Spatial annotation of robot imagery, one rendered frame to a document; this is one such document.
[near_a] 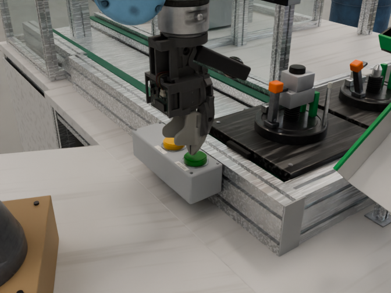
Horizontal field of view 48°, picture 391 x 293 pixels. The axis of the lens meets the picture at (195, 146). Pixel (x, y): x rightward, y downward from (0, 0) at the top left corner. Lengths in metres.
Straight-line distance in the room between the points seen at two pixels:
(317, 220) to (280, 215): 0.09
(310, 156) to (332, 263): 0.18
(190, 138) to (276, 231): 0.20
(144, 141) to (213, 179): 0.17
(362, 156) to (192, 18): 0.32
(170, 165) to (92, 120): 0.44
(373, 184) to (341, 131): 0.24
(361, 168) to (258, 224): 0.19
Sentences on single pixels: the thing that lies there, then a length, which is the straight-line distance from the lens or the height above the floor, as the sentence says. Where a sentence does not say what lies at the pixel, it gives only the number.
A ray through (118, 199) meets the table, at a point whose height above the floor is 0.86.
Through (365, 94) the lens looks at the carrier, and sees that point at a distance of 1.02.
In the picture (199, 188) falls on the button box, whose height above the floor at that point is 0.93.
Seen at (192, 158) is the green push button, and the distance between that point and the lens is 0.76.
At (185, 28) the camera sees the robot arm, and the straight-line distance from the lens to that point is 0.64.
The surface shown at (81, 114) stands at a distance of 1.23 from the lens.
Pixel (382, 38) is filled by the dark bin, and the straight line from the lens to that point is 0.63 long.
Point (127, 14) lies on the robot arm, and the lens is 0.46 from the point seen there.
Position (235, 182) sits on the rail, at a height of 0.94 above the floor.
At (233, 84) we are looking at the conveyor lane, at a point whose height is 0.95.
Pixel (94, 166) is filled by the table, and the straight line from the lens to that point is 0.98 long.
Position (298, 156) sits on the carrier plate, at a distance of 0.79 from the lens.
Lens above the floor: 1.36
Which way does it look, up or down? 29 degrees down
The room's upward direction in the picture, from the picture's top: straight up
